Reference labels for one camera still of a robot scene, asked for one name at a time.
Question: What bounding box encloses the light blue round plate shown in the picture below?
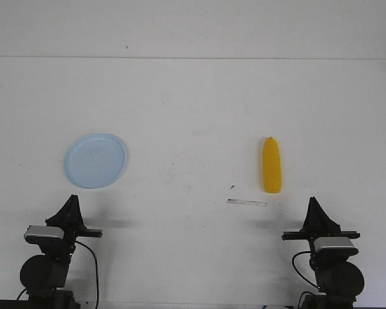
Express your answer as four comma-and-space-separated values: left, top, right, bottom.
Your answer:
63, 133, 127, 189

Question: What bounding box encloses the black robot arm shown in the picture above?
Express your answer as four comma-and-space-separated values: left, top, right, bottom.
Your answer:
281, 196, 365, 308
19, 194, 102, 308

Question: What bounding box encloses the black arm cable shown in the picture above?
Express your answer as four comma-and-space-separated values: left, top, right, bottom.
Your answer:
16, 239, 100, 306
291, 250, 319, 306

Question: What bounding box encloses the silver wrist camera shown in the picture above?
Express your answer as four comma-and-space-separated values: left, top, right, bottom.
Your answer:
313, 236, 355, 252
24, 225, 64, 239

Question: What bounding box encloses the yellow corn cob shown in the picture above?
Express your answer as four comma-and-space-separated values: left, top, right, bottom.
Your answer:
261, 136, 282, 194

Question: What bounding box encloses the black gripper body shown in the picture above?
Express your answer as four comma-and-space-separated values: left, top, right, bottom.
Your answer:
281, 231, 360, 258
41, 229, 102, 258

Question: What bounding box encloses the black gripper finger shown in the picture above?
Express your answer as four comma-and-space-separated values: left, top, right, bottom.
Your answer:
302, 196, 318, 232
317, 201, 341, 232
45, 194, 75, 228
73, 195, 87, 230

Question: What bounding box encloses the horizontal tape strip on table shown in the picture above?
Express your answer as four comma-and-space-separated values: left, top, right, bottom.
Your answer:
226, 199, 268, 207

